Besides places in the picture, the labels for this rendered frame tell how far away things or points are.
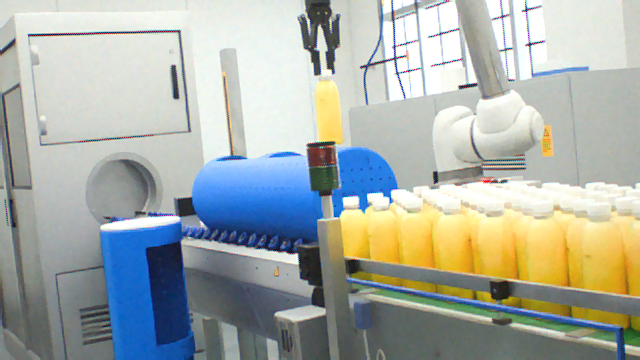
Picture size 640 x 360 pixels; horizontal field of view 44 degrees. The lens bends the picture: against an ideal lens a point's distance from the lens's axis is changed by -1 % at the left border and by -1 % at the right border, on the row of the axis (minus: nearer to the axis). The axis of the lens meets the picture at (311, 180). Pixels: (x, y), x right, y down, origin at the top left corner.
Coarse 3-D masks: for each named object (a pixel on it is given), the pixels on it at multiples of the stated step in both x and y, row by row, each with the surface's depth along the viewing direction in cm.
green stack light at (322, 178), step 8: (312, 168) 165; (320, 168) 164; (328, 168) 164; (336, 168) 166; (312, 176) 165; (320, 176) 164; (328, 176) 164; (336, 176) 165; (312, 184) 166; (320, 184) 164; (328, 184) 164; (336, 184) 165
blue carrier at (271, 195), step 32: (224, 160) 297; (256, 160) 258; (288, 160) 238; (352, 160) 222; (384, 160) 227; (192, 192) 290; (224, 192) 266; (256, 192) 246; (288, 192) 228; (352, 192) 222; (384, 192) 227; (224, 224) 275; (256, 224) 252; (288, 224) 233
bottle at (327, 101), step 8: (320, 80) 230; (328, 80) 230; (320, 88) 229; (328, 88) 228; (336, 88) 230; (320, 96) 228; (328, 96) 228; (336, 96) 229; (320, 104) 229; (328, 104) 228; (336, 104) 229; (320, 112) 229; (328, 112) 228; (336, 112) 229; (320, 120) 229; (328, 120) 228; (336, 120) 229; (320, 128) 230; (328, 128) 228; (336, 128) 229; (320, 136) 230; (328, 136) 229; (336, 136) 229
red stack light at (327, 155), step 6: (306, 150) 166; (312, 150) 165; (318, 150) 164; (324, 150) 164; (330, 150) 164; (336, 150) 166; (312, 156) 165; (318, 156) 164; (324, 156) 164; (330, 156) 164; (336, 156) 166; (312, 162) 165; (318, 162) 164; (324, 162) 164; (330, 162) 164; (336, 162) 166
